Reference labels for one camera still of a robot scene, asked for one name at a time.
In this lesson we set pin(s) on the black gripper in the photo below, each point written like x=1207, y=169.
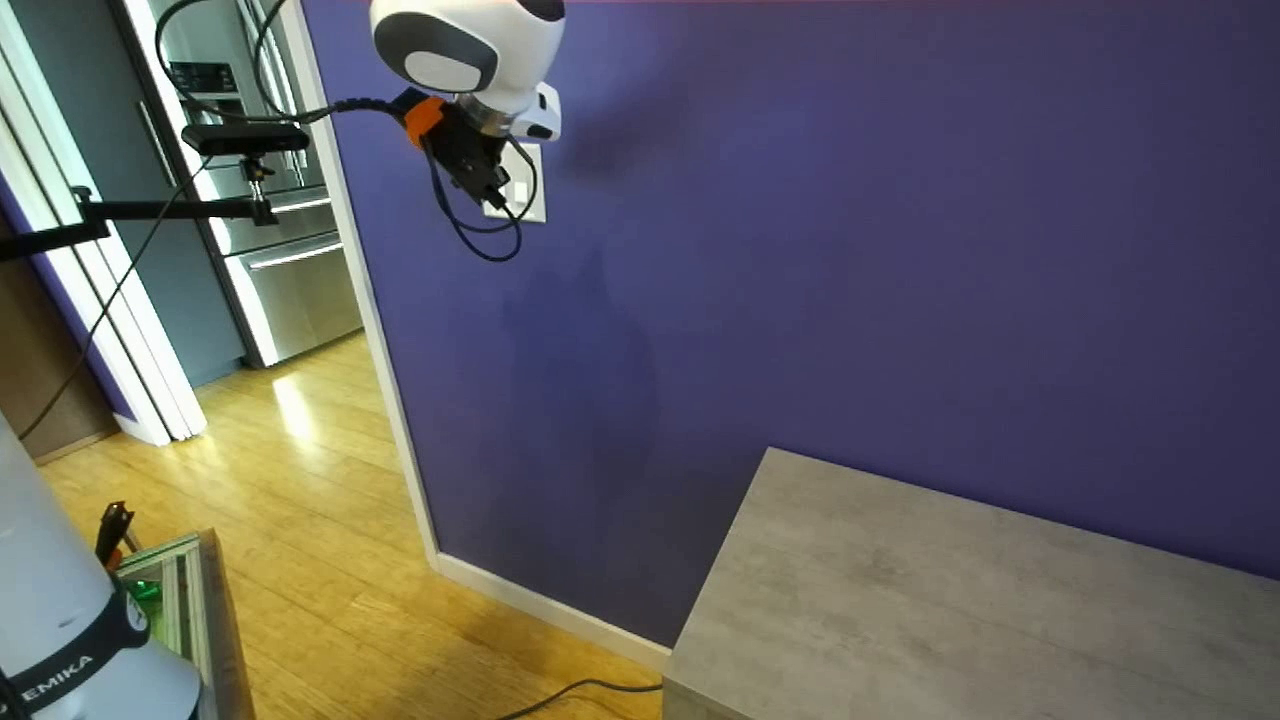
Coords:
x=471, y=147

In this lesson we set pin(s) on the stainless steel refrigerator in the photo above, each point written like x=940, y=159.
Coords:
x=287, y=282

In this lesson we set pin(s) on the black and orange clamp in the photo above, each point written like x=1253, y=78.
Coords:
x=113, y=530

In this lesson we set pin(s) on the grey wooden cabinet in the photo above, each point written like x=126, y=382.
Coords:
x=961, y=601

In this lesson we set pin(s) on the white double switch wall plate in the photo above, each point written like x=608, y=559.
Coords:
x=535, y=187

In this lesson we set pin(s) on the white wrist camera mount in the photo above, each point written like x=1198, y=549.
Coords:
x=536, y=119

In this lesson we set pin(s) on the black stereo camera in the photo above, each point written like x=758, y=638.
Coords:
x=244, y=132

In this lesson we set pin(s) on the black camera boom stand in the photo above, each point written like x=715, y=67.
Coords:
x=132, y=208

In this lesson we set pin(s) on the white sliding door frame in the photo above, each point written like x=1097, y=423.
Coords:
x=106, y=322

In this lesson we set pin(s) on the wooden table with aluminium frame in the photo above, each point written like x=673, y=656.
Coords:
x=187, y=615

